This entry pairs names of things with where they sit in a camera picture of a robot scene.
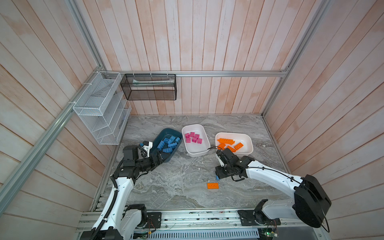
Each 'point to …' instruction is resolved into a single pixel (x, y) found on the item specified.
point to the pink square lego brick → (187, 135)
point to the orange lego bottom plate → (212, 186)
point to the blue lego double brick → (172, 144)
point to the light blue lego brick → (167, 150)
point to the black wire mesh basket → (149, 86)
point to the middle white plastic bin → (194, 149)
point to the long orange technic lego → (225, 141)
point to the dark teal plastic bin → (167, 140)
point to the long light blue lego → (161, 145)
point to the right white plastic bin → (245, 138)
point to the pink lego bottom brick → (197, 136)
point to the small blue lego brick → (177, 139)
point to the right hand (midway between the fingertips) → (219, 171)
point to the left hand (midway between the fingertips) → (166, 160)
